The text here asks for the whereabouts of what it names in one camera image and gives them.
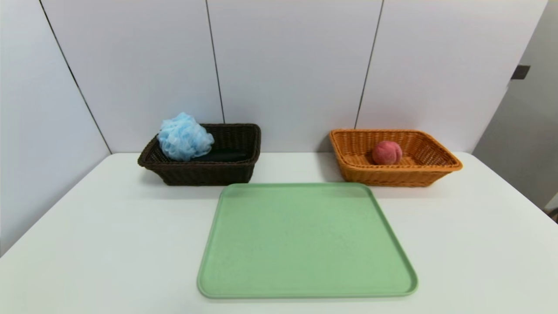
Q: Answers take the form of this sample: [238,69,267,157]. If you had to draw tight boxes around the black leather glasses case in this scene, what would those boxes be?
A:
[205,151,248,163]

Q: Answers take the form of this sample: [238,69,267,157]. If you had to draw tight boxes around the light blue bath loofah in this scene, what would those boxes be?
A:
[157,112,215,162]

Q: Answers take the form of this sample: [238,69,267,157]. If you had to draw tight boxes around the pink peach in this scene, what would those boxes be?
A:
[371,140,403,166]

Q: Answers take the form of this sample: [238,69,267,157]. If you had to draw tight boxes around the dark brown wicker basket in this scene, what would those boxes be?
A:
[137,123,262,186]

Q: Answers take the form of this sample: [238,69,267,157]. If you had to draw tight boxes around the orange wicker basket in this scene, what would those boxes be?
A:
[329,129,463,187]

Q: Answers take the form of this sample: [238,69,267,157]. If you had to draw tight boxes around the green plastic tray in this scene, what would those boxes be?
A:
[197,182,419,299]

